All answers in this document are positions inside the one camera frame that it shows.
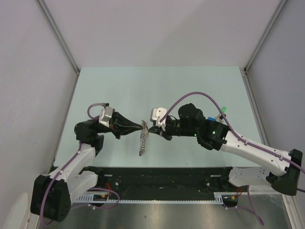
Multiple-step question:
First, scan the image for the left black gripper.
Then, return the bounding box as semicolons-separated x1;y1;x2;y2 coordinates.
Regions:
95;109;142;139

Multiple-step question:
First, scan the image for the metal key organizer ring disc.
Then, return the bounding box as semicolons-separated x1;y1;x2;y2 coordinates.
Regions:
139;120;149;156

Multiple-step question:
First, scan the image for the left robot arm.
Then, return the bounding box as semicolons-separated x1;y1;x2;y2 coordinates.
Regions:
30;109;148;222

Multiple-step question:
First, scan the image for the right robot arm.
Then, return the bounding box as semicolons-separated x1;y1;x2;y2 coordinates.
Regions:
149;104;303;196

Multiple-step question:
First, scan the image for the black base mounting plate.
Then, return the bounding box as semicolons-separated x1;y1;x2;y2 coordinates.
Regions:
49;167;278;200

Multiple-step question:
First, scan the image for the green key tag key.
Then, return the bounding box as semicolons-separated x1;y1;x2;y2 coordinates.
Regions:
219;106;226;115

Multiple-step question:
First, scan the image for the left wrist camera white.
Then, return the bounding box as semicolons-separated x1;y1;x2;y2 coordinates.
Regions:
98;103;115;127

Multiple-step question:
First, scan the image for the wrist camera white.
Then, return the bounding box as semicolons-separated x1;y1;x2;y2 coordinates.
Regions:
98;103;115;127
150;107;167;131

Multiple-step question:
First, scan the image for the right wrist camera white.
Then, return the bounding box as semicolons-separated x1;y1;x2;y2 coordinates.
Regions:
150;107;167;131

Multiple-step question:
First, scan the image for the white slotted cable duct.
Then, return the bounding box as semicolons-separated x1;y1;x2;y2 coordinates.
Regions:
76;192;236;204

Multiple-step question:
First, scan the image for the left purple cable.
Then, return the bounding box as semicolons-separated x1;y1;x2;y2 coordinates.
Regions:
40;102;120;226

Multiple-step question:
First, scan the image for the left aluminium frame post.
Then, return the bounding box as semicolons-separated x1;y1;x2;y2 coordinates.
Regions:
35;0;80;75

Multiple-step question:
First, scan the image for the aluminium frame post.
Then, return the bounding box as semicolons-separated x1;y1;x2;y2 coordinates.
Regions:
35;0;80;75
243;0;290;74

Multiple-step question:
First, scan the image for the right aluminium frame post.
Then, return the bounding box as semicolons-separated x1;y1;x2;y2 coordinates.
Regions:
243;0;290;74

